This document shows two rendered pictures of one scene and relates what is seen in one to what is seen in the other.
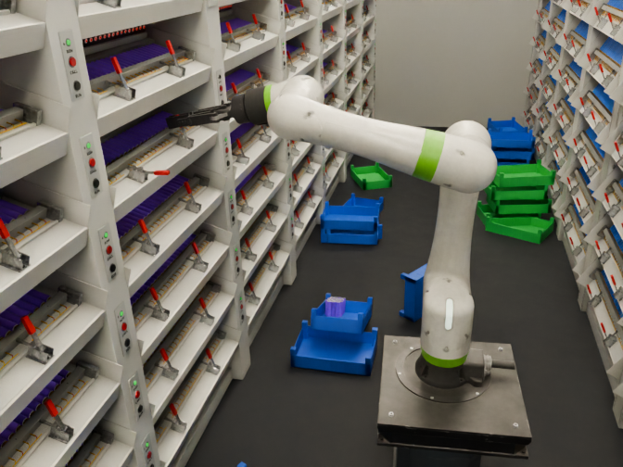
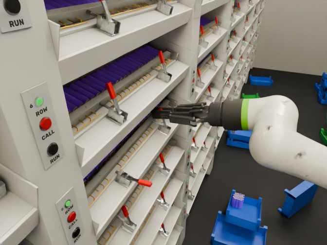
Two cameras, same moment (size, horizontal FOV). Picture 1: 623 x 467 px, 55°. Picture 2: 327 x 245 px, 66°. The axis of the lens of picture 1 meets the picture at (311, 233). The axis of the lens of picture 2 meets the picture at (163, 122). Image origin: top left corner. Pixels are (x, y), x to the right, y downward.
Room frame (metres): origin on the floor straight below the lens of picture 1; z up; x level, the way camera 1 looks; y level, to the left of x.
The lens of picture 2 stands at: (0.85, 0.22, 1.42)
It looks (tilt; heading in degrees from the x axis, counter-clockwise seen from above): 31 degrees down; 9
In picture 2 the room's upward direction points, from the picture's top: straight up
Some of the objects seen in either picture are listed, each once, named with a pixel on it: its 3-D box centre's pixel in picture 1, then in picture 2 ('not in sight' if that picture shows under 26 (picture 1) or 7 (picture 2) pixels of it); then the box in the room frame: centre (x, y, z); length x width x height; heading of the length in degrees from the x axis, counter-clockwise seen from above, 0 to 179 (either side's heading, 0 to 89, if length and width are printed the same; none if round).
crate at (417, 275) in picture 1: (428, 284); (299, 195); (2.22, -0.50, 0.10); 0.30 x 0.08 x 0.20; 133
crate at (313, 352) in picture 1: (335, 347); (238, 235); (1.88, -0.08, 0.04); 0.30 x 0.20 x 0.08; 76
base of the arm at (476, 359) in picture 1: (464, 363); not in sight; (1.31, -0.40, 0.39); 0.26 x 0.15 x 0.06; 79
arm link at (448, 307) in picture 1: (446, 321); not in sight; (1.33, -0.35, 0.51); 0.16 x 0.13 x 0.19; 169
